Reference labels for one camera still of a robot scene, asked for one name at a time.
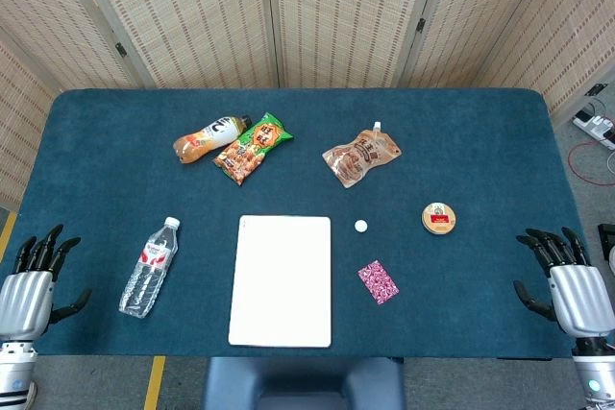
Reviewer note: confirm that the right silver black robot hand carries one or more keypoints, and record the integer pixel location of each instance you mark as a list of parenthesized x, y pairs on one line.
[(583, 299)]

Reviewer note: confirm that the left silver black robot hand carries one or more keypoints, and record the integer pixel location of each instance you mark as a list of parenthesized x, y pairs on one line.
[(26, 299)]

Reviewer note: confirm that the pink patterned packet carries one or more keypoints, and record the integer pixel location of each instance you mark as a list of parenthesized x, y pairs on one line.
[(378, 282)]

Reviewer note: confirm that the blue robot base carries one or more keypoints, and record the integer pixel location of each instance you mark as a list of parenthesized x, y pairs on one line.
[(302, 383)]

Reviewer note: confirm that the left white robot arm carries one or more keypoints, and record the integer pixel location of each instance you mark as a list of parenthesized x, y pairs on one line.
[(14, 371)]

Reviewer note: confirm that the round tan tin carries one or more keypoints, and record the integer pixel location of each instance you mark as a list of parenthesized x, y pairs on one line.
[(438, 219)]

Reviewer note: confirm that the white rectangular board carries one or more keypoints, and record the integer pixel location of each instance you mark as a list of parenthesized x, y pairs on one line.
[(281, 285)]

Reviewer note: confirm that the black box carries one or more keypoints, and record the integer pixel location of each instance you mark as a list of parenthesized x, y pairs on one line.
[(607, 239)]

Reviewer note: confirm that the clear plastic water bottle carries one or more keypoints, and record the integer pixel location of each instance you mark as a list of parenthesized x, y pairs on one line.
[(146, 275)]

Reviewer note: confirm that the dark blue table cloth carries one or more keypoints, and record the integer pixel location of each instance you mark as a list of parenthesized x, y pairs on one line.
[(96, 165)]

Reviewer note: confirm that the white power strip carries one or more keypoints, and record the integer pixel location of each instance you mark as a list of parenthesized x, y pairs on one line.
[(596, 126)]

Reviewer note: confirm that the black screen hinge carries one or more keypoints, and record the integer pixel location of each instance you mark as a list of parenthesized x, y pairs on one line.
[(595, 89), (421, 24), (120, 50)]

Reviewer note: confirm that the orange juice bottle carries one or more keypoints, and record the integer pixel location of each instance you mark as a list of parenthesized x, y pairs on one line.
[(206, 138)]

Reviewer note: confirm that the brown spout pouch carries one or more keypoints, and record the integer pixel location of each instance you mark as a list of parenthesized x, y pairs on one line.
[(360, 155)]

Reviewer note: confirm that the green orange snack bag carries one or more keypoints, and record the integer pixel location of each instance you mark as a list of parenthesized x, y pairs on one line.
[(247, 148)]

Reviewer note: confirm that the bamboo folding screen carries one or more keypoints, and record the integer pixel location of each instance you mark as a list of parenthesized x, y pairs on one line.
[(336, 11)]

